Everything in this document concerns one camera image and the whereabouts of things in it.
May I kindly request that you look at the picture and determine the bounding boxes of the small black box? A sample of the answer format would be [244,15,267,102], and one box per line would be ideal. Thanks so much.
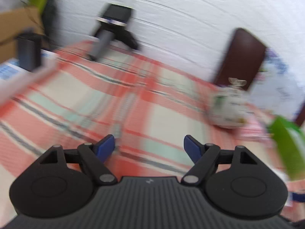
[17,33,42,72]

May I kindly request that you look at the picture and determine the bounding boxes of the spare black handheld gripper device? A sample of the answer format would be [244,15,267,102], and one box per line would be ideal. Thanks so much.
[87,3,140,61]

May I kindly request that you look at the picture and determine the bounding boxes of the brown cardboard box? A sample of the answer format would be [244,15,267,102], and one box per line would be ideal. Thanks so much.
[0,6,44,63]

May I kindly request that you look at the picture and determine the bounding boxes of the green cardboard box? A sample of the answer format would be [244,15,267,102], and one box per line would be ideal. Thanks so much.
[268,116,304,180]

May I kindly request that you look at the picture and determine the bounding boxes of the brown leather headboard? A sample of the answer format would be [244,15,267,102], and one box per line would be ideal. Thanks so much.
[213,28,267,91]

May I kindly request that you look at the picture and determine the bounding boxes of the pink packet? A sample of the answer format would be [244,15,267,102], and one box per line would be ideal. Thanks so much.
[234,114,273,147]

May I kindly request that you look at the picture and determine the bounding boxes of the white patterned plastic bag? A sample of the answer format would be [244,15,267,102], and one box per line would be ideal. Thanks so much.
[207,77,247,129]

